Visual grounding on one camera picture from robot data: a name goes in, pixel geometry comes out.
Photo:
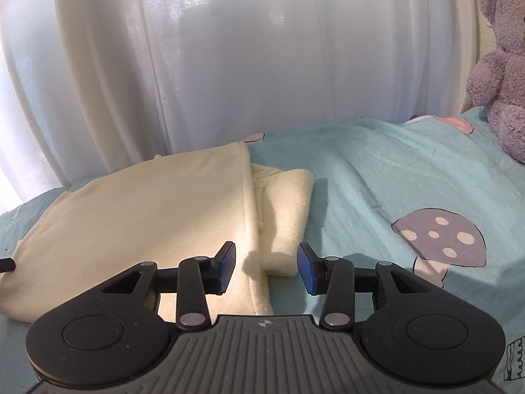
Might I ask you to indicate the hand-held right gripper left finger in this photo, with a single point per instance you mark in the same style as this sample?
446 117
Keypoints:
224 269

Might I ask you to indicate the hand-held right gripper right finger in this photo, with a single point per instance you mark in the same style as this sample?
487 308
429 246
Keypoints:
309 269

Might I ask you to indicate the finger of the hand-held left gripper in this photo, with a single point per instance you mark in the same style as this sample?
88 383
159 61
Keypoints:
6 265

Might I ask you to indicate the cream knit sweater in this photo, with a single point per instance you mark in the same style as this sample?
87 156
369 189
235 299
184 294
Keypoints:
123 213

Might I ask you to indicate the light blue printed bed sheet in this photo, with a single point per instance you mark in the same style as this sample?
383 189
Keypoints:
369 193

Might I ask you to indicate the white curtain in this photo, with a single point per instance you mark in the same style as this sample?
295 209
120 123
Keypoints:
246 49

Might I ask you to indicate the purple teddy bear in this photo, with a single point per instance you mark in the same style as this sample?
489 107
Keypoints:
504 86

